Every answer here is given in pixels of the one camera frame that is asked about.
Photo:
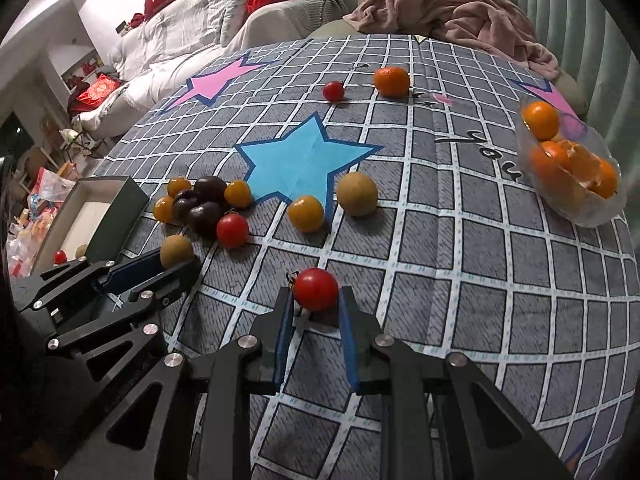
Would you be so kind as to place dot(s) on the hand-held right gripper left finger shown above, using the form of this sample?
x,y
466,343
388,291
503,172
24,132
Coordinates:
x,y
283,340

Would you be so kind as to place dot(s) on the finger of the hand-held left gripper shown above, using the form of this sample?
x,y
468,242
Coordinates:
x,y
132,270
170,282

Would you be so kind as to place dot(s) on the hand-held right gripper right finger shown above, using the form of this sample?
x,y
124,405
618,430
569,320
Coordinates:
x,y
350,345

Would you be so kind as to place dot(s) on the dark green cardboard box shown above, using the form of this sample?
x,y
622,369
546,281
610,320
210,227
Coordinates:
x,y
107,225

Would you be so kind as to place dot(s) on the red cherry tomato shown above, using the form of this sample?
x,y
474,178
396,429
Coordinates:
x,y
232,230
60,257
333,91
315,289

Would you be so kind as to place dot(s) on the large yellow cherry tomato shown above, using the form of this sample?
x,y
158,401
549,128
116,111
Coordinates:
x,y
306,213

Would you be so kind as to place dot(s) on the large brown longan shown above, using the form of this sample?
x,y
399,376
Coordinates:
x,y
356,193

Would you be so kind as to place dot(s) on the small brown longan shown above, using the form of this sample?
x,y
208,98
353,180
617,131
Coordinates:
x,y
81,250

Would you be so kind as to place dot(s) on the dark plum cluster top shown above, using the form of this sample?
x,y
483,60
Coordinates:
x,y
210,188

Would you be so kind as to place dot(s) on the grey checked star tablecloth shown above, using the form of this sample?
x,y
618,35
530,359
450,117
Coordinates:
x,y
450,285

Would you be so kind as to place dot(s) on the pile of snack packets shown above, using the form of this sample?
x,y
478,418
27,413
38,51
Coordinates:
x,y
42,195

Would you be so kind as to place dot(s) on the red embroidered cushion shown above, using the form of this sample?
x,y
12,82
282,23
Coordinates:
x,y
100,91

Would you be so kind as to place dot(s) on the white covered sofa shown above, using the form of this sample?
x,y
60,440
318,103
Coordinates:
x,y
190,40

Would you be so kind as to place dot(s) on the clear glass bowl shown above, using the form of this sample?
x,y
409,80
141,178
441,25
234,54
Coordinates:
x,y
575,205

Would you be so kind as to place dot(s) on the orange mandarin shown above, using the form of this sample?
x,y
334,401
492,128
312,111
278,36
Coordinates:
x,y
540,120
546,164
606,180
391,81

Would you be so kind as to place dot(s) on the peeled mandarin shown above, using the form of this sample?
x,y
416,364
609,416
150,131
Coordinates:
x,y
582,157

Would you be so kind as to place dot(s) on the pink blanket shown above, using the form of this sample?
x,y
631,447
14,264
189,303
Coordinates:
x,y
450,15

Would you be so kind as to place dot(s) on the green ribbed sofa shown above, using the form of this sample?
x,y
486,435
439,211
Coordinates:
x,y
575,25

